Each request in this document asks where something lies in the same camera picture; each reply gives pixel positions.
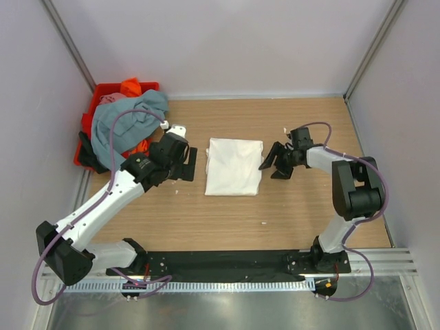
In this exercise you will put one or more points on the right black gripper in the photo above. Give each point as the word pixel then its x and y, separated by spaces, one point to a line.
pixel 267 163

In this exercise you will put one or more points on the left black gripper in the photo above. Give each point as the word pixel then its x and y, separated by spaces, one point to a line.
pixel 187 169

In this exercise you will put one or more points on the white printed t-shirt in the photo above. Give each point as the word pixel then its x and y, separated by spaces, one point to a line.
pixel 232 167

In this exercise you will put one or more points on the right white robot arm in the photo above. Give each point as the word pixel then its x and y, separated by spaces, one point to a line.
pixel 357 188

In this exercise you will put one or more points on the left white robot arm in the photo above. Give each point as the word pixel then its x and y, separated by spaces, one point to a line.
pixel 66 246

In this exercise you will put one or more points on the blue-grey t-shirt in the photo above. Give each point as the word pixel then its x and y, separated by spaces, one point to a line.
pixel 121 125

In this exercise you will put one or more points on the orange t-shirt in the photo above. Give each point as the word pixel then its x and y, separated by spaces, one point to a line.
pixel 131 88

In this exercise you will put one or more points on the black t-shirt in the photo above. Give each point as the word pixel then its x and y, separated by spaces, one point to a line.
pixel 87 157

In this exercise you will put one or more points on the pink t-shirt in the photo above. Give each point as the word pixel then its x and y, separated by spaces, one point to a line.
pixel 110 98

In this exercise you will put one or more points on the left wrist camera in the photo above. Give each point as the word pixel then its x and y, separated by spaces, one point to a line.
pixel 177 129

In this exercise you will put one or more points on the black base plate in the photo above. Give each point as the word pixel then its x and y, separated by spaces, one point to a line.
pixel 252 266

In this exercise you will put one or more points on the slotted cable duct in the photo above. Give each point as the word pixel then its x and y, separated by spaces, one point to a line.
pixel 119 285

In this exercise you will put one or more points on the aluminium frame rail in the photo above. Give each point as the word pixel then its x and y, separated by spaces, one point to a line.
pixel 377 260

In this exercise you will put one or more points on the left aluminium frame post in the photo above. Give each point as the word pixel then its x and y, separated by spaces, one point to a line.
pixel 68 41

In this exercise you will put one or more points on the aluminium frame post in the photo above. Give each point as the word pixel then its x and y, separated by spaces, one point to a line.
pixel 68 41
pixel 380 36

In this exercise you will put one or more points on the right aluminium frame post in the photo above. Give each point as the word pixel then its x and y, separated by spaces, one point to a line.
pixel 380 36

